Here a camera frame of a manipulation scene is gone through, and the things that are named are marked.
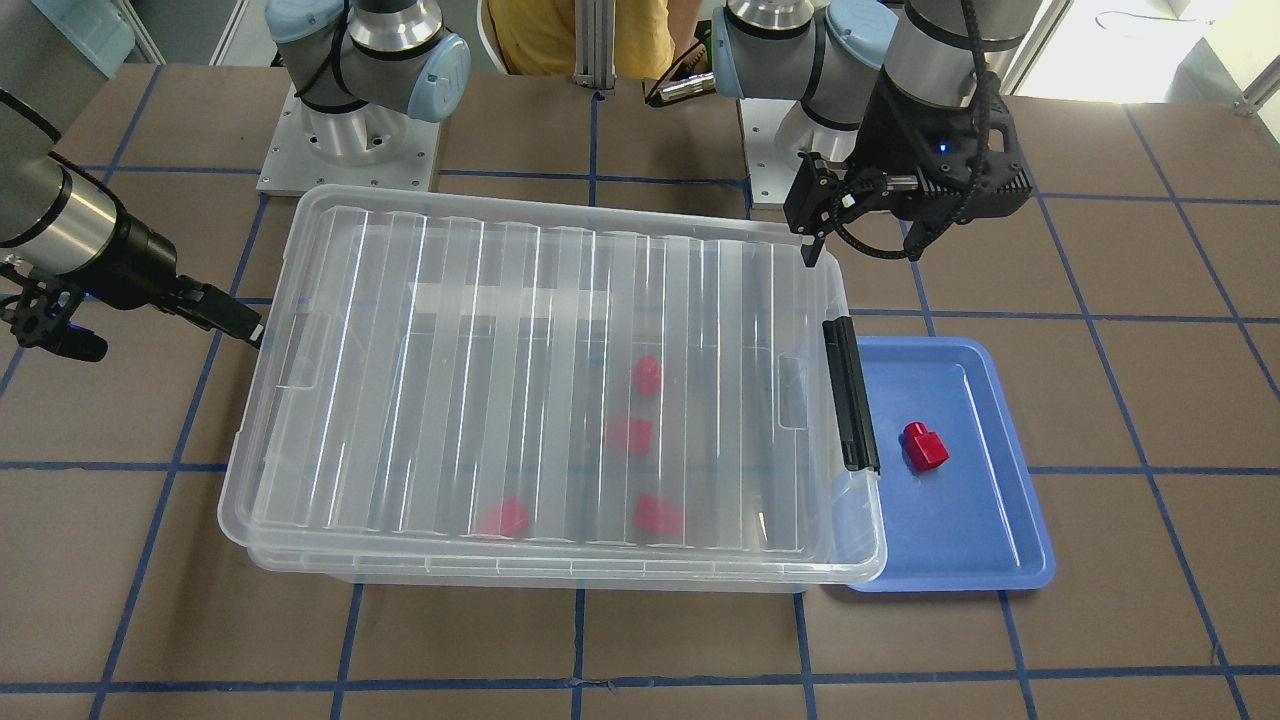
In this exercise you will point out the red block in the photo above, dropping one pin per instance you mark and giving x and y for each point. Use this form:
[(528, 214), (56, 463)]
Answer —
[(923, 448), (647, 376), (633, 433), (659, 517)]

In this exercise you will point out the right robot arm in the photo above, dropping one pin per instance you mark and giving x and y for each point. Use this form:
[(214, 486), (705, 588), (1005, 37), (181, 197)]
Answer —
[(96, 147)]

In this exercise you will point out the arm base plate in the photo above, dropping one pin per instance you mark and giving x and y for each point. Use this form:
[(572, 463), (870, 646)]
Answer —
[(775, 133), (369, 147)]

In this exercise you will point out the blue plastic tray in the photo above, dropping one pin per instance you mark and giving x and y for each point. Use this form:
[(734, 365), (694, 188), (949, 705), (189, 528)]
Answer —
[(974, 524)]

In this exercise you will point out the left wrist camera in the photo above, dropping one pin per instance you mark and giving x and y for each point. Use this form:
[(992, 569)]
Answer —
[(994, 187)]

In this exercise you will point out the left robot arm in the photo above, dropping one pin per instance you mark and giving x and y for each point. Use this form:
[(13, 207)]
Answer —
[(831, 58)]

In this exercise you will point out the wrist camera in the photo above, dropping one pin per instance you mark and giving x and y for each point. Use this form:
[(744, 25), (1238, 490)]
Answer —
[(994, 187), (40, 316)]

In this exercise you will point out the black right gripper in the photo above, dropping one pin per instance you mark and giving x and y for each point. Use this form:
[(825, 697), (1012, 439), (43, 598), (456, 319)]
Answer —
[(133, 257)]

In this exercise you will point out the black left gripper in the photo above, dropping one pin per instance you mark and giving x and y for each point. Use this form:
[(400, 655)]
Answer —
[(889, 126)]

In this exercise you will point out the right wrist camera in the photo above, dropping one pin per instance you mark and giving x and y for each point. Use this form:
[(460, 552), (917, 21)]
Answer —
[(40, 316)]

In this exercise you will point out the clear plastic storage box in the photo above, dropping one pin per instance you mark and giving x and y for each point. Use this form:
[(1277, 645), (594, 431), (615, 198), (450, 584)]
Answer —
[(560, 450)]

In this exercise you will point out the clear plastic box lid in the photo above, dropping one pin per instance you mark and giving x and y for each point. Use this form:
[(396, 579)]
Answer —
[(540, 380)]

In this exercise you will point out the aluminium frame post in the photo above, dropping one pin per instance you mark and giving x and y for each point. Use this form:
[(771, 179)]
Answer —
[(594, 45)]

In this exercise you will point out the person in yellow shirt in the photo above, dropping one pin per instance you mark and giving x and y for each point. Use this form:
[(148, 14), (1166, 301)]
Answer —
[(543, 38)]

